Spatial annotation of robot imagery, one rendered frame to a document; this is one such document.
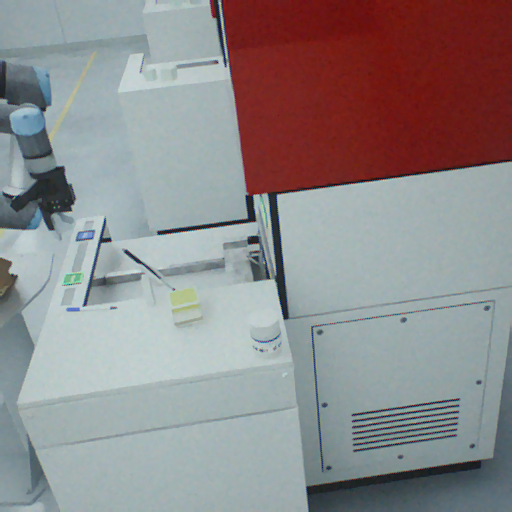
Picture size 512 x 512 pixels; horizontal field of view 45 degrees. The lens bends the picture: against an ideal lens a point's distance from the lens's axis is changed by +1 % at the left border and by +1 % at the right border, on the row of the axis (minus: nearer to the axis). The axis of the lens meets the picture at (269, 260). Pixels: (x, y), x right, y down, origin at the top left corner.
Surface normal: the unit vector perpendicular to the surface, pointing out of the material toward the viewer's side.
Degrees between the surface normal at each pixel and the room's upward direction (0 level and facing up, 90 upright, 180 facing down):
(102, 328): 0
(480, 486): 0
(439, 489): 0
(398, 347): 90
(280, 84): 90
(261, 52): 90
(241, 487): 90
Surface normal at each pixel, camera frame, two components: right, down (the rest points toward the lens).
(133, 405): 0.11, 0.52
